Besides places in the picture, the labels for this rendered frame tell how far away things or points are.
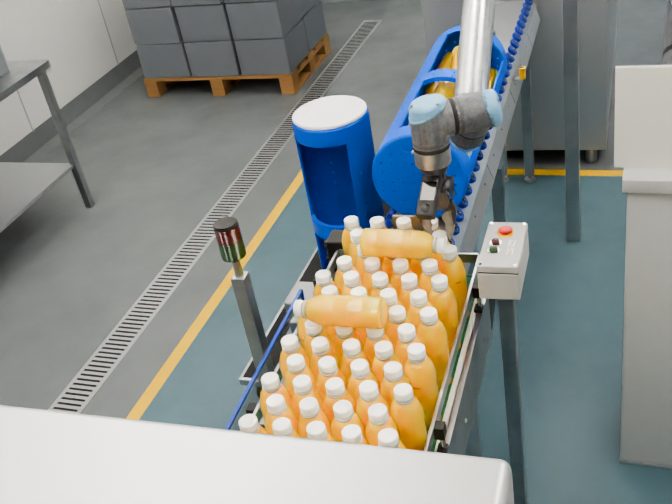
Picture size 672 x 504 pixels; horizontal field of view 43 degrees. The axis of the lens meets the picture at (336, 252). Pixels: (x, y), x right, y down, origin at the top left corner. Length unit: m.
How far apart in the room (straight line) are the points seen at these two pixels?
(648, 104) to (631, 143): 0.12
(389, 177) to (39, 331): 2.31
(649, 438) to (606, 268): 1.15
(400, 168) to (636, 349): 0.91
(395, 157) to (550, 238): 1.80
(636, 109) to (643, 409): 1.02
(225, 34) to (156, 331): 2.75
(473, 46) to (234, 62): 4.10
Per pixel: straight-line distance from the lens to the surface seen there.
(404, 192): 2.55
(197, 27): 6.28
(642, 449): 3.07
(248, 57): 6.19
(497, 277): 2.12
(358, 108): 3.16
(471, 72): 2.25
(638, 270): 2.60
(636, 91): 2.38
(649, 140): 2.44
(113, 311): 4.29
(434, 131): 2.05
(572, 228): 4.12
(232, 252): 2.15
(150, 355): 3.92
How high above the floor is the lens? 2.31
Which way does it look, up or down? 33 degrees down
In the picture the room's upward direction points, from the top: 11 degrees counter-clockwise
